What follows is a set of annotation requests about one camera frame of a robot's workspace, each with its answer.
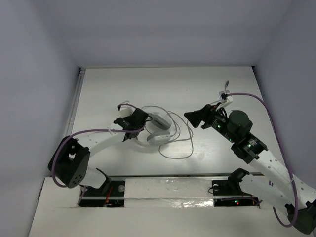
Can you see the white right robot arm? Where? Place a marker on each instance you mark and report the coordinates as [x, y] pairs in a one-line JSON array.
[[286, 193]]

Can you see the white grey headphones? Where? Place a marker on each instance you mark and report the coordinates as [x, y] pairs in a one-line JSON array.
[[157, 130]]

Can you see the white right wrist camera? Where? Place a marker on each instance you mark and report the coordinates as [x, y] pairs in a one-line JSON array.
[[225, 99]]

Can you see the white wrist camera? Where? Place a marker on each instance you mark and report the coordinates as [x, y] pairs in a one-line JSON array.
[[225, 99], [125, 109]]

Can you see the silver foil covered panel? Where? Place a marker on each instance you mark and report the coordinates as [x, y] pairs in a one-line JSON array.
[[168, 193]]

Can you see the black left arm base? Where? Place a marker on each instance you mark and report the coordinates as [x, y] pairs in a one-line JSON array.
[[110, 194]]

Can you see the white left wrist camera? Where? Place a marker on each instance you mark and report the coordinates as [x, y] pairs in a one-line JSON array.
[[125, 109]]

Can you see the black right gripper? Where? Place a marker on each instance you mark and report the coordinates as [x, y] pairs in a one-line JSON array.
[[206, 114]]

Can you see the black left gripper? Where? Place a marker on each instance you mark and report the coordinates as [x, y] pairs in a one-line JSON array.
[[138, 118]]

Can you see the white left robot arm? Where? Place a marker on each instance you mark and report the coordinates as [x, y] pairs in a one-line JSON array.
[[69, 165]]

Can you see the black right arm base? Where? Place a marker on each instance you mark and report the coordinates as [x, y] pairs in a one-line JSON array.
[[228, 193]]

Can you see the aluminium rail left edge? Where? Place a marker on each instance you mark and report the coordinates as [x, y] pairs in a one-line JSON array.
[[74, 104]]

